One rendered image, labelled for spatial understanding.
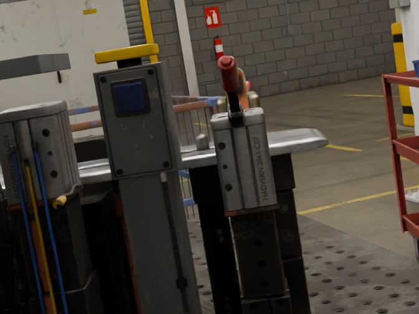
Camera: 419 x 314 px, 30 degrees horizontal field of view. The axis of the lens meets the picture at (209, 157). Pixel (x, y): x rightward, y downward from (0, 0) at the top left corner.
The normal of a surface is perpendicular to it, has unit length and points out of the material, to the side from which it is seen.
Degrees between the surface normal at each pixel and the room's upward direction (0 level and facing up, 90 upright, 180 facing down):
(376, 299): 0
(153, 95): 90
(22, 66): 90
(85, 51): 90
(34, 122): 90
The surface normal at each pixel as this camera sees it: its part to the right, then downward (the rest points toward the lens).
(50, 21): 0.29, 0.08
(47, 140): -0.04, 0.14
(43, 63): 0.99, -0.15
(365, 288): -0.16, -0.98
